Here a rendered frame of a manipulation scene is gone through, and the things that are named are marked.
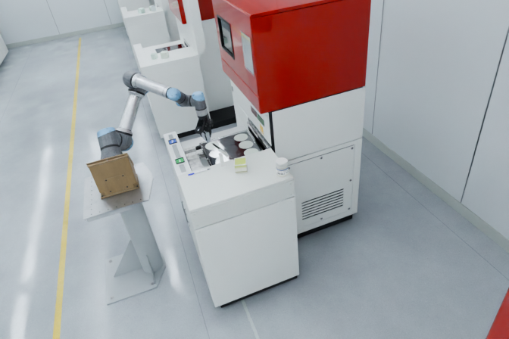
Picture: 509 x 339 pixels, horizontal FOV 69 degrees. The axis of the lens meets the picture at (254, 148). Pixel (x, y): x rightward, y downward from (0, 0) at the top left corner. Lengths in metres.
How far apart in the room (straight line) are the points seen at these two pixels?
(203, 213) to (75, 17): 8.55
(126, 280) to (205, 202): 1.27
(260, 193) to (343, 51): 0.99
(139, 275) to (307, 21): 2.20
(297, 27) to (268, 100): 0.45
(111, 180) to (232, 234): 0.84
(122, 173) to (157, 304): 1.01
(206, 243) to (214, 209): 0.25
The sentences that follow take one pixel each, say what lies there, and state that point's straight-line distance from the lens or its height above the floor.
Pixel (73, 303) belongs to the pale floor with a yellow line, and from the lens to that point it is 3.24.
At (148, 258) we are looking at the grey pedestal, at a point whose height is 0.18.
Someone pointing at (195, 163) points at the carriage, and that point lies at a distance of 2.55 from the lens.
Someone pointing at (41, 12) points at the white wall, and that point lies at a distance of 10.28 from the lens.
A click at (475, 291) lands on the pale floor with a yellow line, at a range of 3.05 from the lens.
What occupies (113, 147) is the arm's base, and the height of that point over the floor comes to 1.11.
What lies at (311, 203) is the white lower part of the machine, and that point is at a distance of 2.90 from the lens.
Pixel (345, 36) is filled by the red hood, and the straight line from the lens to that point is 2.37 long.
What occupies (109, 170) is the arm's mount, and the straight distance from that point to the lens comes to 2.49.
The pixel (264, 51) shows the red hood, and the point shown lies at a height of 1.61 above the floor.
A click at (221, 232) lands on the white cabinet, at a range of 2.23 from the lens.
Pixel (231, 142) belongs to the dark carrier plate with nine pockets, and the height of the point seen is 0.90.
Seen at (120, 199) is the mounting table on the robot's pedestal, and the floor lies 0.82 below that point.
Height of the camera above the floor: 2.32
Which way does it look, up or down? 34 degrees down
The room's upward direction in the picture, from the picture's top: 7 degrees counter-clockwise
